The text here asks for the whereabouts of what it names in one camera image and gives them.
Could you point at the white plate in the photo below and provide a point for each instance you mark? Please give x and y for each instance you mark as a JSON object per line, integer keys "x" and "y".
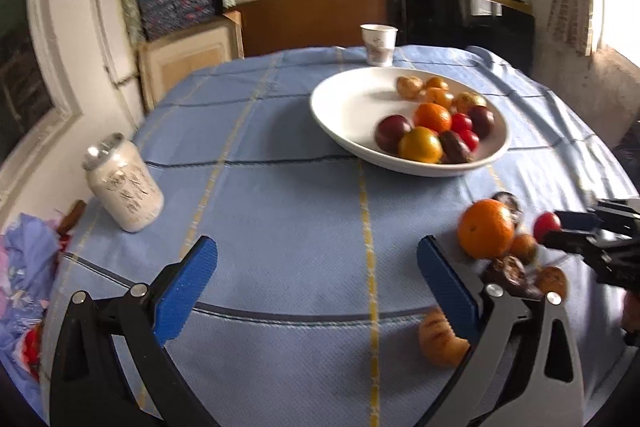
{"x": 350, "y": 112}

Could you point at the grey-green patterned panel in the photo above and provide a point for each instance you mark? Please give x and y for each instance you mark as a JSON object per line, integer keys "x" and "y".
{"x": 129, "y": 2}

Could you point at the blue checked tablecloth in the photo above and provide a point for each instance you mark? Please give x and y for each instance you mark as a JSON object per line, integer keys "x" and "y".
{"x": 280, "y": 207}

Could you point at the printed blue cloth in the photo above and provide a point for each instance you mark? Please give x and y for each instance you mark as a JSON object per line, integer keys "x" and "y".
{"x": 25, "y": 287}

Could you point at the brown wooden object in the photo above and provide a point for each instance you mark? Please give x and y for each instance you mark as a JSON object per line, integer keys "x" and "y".
{"x": 72, "y": 216}

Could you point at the tan walnut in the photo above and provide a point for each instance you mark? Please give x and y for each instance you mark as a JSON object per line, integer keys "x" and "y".
{"x": 409, "y": 88}

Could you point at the dark plum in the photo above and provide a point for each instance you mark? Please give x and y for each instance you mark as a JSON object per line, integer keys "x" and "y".
{"x": 510, "y": 202}

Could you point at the small orange mandarin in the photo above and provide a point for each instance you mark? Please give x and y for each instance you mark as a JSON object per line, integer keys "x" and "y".
{"x": 439, "y": 98}

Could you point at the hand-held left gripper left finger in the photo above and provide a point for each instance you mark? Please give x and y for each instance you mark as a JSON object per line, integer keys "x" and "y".
{"x": 185, "y": 289}

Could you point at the small orange kumquat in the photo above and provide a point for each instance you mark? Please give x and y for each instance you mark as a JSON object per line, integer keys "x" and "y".
{"x": 436, "y": 83}
{"x": 524, "y": 249}

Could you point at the white jar with metal lid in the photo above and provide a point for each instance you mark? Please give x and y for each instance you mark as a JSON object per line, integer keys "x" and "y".
{"x": 125, "y": 187}

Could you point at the large orange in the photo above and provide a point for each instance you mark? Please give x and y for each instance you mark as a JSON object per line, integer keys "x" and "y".
{"x": 485, "y": 227}

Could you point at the yellow-green tomato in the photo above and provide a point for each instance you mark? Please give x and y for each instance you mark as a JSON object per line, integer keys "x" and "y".
{"x": 470, "y": 102}

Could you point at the yellow tomato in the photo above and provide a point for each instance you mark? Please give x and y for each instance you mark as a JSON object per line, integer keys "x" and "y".
{"x": 420, "y": 146}

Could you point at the tan wrinkled fruit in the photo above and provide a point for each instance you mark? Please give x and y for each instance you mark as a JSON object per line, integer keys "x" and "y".
{"x": 440, "y": 339}

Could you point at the white paper cup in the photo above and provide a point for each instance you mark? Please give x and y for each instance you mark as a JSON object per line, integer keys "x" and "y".
{"x": 378, "y": 44}

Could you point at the purple plum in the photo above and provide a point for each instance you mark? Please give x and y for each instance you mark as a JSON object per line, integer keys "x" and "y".
{"x": 392, "y": 132}
{"x": 483, "y": 121}

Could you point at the brown wooden board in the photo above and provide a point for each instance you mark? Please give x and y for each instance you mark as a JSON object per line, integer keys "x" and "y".
{"x": 310, "y": 19}

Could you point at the red cherry tomato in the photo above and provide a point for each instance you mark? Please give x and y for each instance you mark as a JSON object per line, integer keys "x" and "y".
{"x": 461, "y": 123}
{"x": 545, "y": 227}
{"x": 471, "y": 140}

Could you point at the blue patterned box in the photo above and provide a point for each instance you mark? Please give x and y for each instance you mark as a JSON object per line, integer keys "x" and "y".
{"x": 175, "y": 7}

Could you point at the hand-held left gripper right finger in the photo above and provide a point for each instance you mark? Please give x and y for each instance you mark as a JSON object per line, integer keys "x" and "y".
{"x": 447, "y": 287}

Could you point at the brown walnut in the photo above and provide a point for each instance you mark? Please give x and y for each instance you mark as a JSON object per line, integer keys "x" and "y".
{"x": 551, "y": 282}

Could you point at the light wooden cabinet door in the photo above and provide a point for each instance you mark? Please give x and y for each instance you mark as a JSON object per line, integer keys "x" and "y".
{"x": 185, "y": 57}

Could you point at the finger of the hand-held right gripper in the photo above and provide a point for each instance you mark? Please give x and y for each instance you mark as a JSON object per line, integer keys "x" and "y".
{"x": 577, "y": 220}
{"x": 570, "y": 241}

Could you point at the dark brown date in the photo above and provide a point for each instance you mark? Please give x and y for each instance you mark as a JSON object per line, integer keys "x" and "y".
{"x": 510, "y": 275}
{"x": 455, "y": 148}

